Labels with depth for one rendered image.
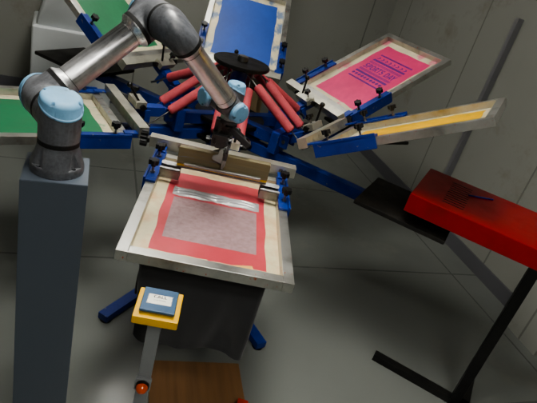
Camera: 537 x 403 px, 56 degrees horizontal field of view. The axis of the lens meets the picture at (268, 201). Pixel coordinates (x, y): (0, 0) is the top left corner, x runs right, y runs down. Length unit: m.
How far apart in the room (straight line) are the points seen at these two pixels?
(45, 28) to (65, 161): 3.22
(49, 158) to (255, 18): 2.61
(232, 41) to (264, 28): 0.29
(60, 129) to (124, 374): 1.43
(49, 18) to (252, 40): 1.79
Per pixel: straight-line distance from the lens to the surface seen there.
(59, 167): 1.56
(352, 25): 5.98
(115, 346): 2.74
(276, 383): 2.75
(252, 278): 1.67
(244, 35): 3.77
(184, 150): 2.10
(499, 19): 4.77
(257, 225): 2.01
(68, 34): 4.72
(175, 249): 1.76
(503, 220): 2.53
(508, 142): 4.37
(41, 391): 2.12
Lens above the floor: 1.96
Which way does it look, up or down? 27 degrees down
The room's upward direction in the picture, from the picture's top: 16 degrees clockwise
